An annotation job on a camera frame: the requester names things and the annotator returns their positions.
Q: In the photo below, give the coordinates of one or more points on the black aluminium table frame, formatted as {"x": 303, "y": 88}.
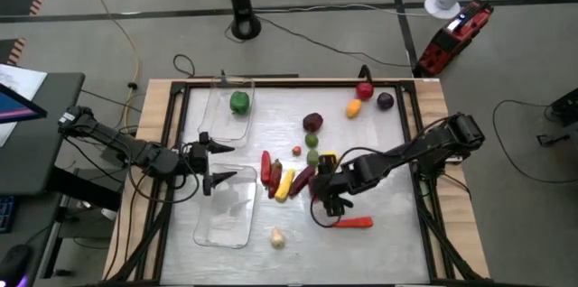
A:
{"x": 293, "y": 84}

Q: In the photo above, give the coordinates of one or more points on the black keyboard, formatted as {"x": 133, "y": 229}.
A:
{"x": 5, "y": 214}

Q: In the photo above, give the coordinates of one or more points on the purple eggplant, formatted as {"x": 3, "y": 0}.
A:
{"x": 301, "y": 181}

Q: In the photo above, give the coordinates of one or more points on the white paper sheet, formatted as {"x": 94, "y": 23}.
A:
{"x": 22, "y": 79}

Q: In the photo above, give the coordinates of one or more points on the clear plastic bin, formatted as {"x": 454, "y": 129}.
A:
{"x": 226, "y": 219}
{"x": 217, "y": 124}

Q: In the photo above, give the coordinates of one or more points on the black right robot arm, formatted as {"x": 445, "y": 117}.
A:
{"x": 406, "y": 149}

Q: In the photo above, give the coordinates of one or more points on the white garlic bulb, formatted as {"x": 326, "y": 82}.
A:
{"x": 278, "y": 238}

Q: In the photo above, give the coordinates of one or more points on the computer monitor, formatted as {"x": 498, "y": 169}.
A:
{"x": 15, "y": 106}

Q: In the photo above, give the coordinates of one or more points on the yellow lemon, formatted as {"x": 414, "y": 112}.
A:
{"x": 328, "y": 156}

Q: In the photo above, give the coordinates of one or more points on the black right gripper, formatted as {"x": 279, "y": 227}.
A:
{"x": 336, "y": 181}

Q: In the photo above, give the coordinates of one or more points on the black clamp on frame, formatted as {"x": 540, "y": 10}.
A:
{"x": 365, "y": 72}

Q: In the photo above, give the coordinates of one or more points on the green bell pepper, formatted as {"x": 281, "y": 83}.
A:
{"x": 239, "y": 102}

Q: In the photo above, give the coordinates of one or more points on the black desk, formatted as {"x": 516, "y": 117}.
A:
{"x": 40, "y": 151}

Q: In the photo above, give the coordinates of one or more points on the black floor device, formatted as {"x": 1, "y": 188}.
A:
{"x": 564, "y": 108}

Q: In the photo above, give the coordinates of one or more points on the dark purple plum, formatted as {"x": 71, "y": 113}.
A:
{"x": 385, "y": 100}

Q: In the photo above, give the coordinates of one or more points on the round green lime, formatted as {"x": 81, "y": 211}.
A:
{"x": 311, "y": 140}

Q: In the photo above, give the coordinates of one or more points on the orange mango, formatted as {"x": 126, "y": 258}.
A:
{"x": 353, "y": 108}

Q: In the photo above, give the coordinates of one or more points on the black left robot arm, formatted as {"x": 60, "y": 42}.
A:
{"x": 113, "y": 140}

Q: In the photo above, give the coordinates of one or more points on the red chili pepper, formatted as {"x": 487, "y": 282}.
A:
{"x": 357, "y": 222}
{"x": 266, "y": 167}

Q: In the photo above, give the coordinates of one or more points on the red black tool case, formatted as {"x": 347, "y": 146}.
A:
{"x": 451, "y": 39}

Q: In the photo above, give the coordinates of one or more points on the red apple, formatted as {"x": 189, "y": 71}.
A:
{"x": 365, "y": 90}

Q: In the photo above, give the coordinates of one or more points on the black computer mouse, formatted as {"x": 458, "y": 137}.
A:
{"x": 13, "y": 262}

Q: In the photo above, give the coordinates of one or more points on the green avocado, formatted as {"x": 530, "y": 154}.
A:
{"x": 312, "y": 157}

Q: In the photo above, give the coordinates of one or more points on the dark red onion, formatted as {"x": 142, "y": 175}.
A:
{"x": 313, "y": 122}

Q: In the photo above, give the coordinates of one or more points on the black pole stand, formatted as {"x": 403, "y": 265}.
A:
{"x": 241, "y": 7}

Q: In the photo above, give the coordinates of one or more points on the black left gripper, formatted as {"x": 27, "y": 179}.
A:
{"x": 194, "y": 158}

